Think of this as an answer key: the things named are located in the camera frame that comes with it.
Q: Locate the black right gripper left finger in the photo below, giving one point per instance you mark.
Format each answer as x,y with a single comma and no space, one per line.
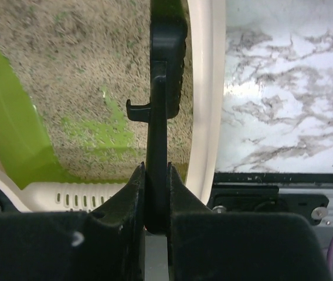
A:
47,244

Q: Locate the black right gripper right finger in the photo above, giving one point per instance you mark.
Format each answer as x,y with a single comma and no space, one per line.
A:
203,245

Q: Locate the beige green litter box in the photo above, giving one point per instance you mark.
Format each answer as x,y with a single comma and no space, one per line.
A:
66,71

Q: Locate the black litter scoop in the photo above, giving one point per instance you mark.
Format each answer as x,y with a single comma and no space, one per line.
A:
168,30

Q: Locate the black mounting base rail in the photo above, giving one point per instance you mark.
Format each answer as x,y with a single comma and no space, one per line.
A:
306,194

